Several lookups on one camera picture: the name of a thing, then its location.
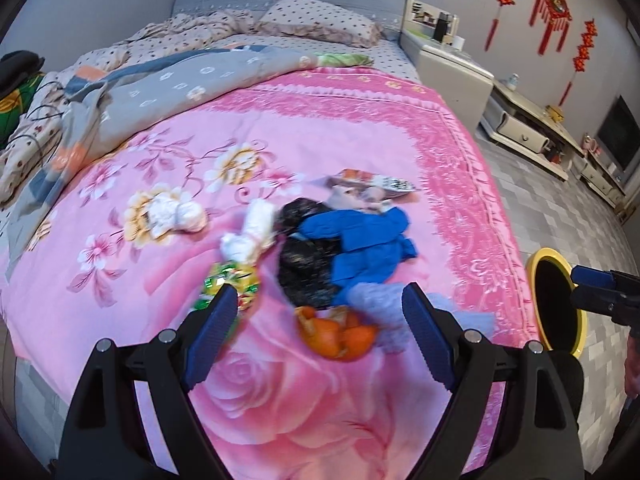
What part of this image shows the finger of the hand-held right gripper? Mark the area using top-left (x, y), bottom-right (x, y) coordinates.
top-left (569, 286), bottom-right (640, 332)
top-left (571, 265), bottom-right (640, 301)

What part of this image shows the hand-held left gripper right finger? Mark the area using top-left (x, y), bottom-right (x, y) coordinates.
top-left (401, 282), bottom-right (586, 480)

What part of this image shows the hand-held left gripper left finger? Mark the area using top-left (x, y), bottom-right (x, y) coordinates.
top-left (59, 282), bottom-right (240, 480)

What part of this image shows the yellow rimmed black trash bin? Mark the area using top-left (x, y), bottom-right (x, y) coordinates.
top-left (525, 247), bottom-right (589, 361)

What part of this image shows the gold green candy wrapper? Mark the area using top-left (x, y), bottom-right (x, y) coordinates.
top-left (199, 260), bottom-right (262, 313)

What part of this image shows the light purple foam net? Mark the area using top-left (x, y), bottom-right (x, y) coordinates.
top-left (350, 282), bottom-right (496, 357)

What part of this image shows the blue cloth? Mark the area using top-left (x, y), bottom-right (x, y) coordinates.
top-left (299, 207), bottom-right (418, 286)

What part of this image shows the white twisted tissue wad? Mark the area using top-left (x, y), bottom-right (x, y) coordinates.
top-left (220, 199), bottom-right (277, 267)

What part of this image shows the black plastic bag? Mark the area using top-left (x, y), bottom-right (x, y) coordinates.
top-left (276, 199), bottom-right (347, 309)

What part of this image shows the white paper ball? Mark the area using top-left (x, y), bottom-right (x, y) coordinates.
top-left (149, 195), bottom-right (207, 237)

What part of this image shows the printed snack packet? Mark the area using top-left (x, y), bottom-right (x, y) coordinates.
top-left (327, 169), bottom-right (422, 196)

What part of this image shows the person's right forearm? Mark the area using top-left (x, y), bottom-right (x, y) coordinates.
top-left (607, 332), bottom-right (640, 461)

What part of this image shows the orange peel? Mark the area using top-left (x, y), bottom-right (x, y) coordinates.
top-left (294, 305), bottom-right (379, 363)

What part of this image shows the flat screen television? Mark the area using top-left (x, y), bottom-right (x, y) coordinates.
top-left (595, 95), bottom-right (640, 186)

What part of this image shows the cream television cabinet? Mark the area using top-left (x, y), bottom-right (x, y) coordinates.
top-left (480, 80), bottom-right (628, 206)

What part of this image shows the pink floral blanket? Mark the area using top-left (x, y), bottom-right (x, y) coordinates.
top-left (0, 67), bottom-right (533, 480)

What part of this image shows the cream nightstand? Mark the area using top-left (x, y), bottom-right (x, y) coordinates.
top-left (400, 27), bottom-right (496, 136)

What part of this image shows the grey floral quilt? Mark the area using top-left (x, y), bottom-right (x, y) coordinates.
top-left (10, 45), bottom-right (321, 241)

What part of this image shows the white dotted bed sheet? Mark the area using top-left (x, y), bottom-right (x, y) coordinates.
top-left (367, 40), bottom-right (422, 82)

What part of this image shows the red knot tassel ornament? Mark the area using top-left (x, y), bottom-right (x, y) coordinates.
top-left (530, 0), bottom-right (573, 56)

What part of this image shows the green leafy cloth edge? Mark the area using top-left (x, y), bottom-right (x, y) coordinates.
top-left (317, 51), bottom-right (375, 67)

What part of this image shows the green patterned cloth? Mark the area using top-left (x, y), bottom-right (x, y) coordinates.
top-left (0, 72), bottom-right (46, 148)

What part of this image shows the beige dotted quilt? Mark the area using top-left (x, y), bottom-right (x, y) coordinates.
top-left (0, 10), bottom-right (261, 201)

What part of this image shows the white storage rack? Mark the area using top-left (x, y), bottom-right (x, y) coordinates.
top-left (406, 0), bottom-right (471, 51)

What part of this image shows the dotted pillow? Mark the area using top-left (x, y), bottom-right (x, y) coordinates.
top-left (257, 0), bottom-right (383, 50)

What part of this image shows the black cloth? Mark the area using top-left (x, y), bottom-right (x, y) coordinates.
top-left (0, 50), bottom-right (46, 93)

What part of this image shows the black cable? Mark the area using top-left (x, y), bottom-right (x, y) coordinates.
top-left (10, 80), bottom-right (76, 161)

